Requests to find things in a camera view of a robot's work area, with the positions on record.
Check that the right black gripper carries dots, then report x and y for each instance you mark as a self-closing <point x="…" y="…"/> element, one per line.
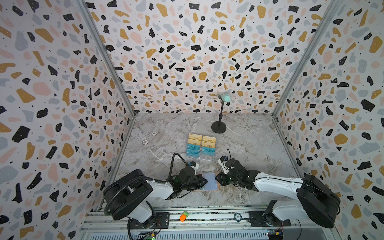
<point x="227" y="177"/>

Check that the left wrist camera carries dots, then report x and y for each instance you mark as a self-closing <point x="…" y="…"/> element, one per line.
<point x="194" y="166"/>

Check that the pink leather card holder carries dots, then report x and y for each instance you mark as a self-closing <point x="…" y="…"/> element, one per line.
<point x="212" y="183"/>

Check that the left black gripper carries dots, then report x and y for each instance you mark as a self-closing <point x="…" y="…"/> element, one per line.
<point x="200" y="178"/>

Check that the orange green small tool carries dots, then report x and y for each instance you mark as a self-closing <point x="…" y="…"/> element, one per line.
<point x="184" y="216"/>

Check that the gold card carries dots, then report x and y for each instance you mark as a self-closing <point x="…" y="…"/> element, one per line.
<point x="194" y="142"/>
<point x="209" y="139"/>
<point x="195" y="137"/>
<point x="208" y="144"/>

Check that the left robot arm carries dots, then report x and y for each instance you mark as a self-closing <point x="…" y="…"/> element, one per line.
<point x="129" y="196"/>

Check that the gold card back right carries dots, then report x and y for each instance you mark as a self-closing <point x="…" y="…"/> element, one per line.
<point x="209" y="139"/>

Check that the black microphone stand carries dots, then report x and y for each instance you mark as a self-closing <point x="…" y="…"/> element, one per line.
<point x="218" y="126"/>

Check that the mint green microphone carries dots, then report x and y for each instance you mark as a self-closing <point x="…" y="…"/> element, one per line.
<point x="224" y="98"/>

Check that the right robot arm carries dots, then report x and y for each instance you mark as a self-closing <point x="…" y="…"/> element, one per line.
<point x="309" y="198"/>

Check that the gold card back left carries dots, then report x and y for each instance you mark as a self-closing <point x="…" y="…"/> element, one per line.
<point x="195" y="137"/>

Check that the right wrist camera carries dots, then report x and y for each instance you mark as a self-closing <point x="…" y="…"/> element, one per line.
<point x="222" y="162"/>

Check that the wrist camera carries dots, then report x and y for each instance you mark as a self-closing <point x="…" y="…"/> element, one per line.
<point x="222" y="162"/>
<point x="194" y="166"/>

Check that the clear acrylic card stand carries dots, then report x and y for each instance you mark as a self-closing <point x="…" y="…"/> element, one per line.
<point x="206" y="157"/>

